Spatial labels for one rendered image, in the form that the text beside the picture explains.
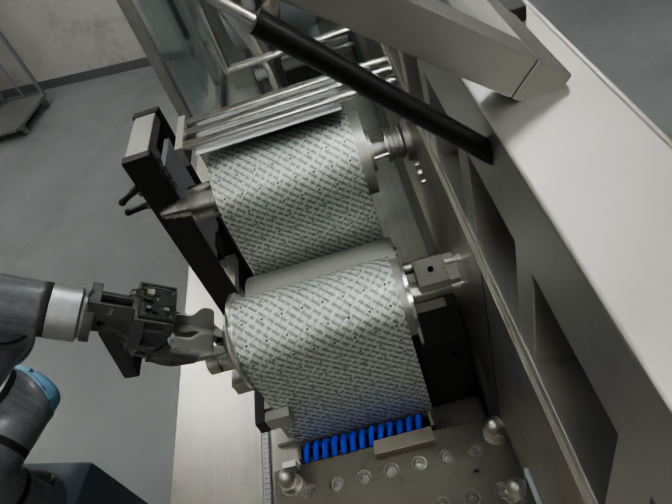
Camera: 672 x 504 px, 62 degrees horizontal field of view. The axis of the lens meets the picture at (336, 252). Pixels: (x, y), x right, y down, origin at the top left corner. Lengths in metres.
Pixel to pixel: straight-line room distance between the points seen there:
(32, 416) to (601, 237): 1.12
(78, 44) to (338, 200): 4.85
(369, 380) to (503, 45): 0.59
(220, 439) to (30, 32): 4.93
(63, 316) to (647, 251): 0.69
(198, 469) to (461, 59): 1.00
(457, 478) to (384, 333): 0.26
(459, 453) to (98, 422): 2.00
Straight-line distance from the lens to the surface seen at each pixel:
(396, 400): 0.92
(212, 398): 1.28
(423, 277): 0.78
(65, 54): 5.74
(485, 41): 0.38
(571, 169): 0.35
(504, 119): 0.40
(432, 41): 0.37
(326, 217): 0.92
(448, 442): 0.94
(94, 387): 2.83
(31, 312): 0.82
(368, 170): 0.88
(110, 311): 0.81
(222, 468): 1.19
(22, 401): 1.26
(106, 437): 2.63
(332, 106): 0.89
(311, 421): 0.94
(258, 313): 0.79
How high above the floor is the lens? 1.88
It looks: 44 degrees down
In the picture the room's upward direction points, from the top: 21 degrees counter-clockwise
